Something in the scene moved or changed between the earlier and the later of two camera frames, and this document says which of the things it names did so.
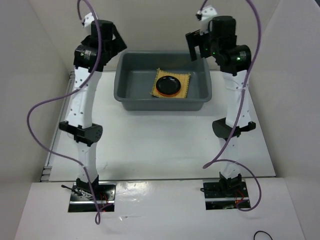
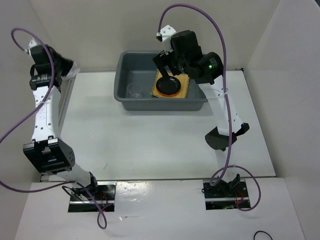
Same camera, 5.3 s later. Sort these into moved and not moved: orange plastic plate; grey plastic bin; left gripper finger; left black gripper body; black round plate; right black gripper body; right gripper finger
Moved: left gripper finger; left black gripper body; right gripper finger; right black gripper body
Not moved: orange plastic plate; black round plate; grey plastic bin
